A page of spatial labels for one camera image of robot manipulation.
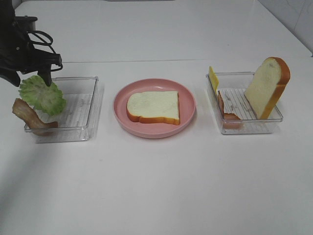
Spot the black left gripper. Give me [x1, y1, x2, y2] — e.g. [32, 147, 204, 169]
[0, 0, 62, 87]

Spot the green lettuce leaf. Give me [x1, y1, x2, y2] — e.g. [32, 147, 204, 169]
[19, 75, 67, 116]

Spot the brown bacon strip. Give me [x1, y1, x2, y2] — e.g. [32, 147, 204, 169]
[12, 98, 58, 136]

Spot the toast bread slice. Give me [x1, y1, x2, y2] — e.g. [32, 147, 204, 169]
[245, 57, 291, 119]
[126, 91, 180, 125]

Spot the yellow cheese slice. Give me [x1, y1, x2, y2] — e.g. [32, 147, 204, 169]
[208, 66, 219, 95]

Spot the reddish bacon strip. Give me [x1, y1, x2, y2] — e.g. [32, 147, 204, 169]
[218, 91, 242, 129]

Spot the left clear plastic tray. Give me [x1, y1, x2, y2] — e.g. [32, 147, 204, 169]
[24, 76, 104, 143]

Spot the clear plastic tray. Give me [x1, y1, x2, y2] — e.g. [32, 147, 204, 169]
[24, 76, 104, 143]
[206, 71, 283, 135]

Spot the pink round plate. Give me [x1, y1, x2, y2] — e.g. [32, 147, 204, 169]
[113, 78, 196, 139]

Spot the right clear plastic tray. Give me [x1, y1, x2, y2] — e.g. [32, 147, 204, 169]
[206, 71, 283, 135]

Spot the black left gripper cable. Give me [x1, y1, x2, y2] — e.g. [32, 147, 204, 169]
[27, 29, 64, 72]

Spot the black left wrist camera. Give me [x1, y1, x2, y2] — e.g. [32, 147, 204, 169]
[14, 15, 38, 32]

